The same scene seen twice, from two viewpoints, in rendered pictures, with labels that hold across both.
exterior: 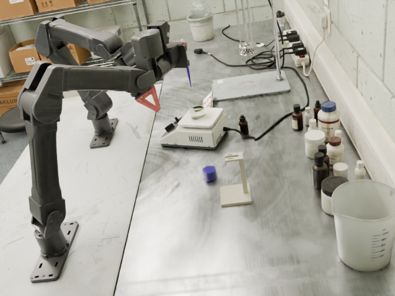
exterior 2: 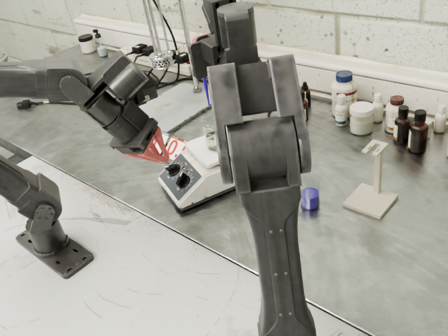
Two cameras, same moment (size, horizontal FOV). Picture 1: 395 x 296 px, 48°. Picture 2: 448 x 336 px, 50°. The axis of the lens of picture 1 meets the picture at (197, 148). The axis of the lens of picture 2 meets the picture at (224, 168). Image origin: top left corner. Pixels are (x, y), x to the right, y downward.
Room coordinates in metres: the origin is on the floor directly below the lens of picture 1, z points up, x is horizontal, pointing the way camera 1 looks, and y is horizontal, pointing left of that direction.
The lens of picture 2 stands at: (0.69, 0.68, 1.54)
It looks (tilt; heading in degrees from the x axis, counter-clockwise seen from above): 34 degrees down; 310
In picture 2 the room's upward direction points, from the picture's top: 10 degrees counter-clockwise
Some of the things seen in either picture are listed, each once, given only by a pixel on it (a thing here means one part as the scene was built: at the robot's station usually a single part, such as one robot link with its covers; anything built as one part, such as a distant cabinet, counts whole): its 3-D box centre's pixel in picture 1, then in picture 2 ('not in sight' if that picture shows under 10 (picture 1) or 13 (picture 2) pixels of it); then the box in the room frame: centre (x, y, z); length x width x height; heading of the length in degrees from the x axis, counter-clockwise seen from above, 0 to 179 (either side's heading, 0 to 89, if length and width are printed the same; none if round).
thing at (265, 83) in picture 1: (249, 85); (170, 109); (1.62, -0.25, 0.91); 0.30 x 0.20 x 0.01; 83
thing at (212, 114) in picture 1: (200, 117); (218, 146); (1.28, -0.03, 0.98); 0.12 x 0.12 x 0.01; 61
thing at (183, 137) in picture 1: (196, 128); (211, 166); (1.29, -0.01, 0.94); 0.22 x 0.13 x 0.08; 61
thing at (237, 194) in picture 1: (232, 176); (371, 176); (0.94, -0.08, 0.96); 0.08 x 0.08 x 0.13; 83
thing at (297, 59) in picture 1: (295, 46); (156, 59); (1.91, -0.52, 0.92); 0.40 x 0.06 x 0.04; 173
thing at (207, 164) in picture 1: (208, 169); (309, 193); (1.05, -0.02, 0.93); 0.04 x 0.04 x 0.06
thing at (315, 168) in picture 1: (319, 170); (419, 131); (0.92, -0.30, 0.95); 0.04 x 0.04 x 0.10
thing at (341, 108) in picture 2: (313, 131); (341, 110); (1.12, -0.35, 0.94); 0.03 x 0.03 x 0.08
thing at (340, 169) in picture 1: (340, 173); (422, 129); (0.92, -0.35, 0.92); 0.04 x 0.04 x 0.04
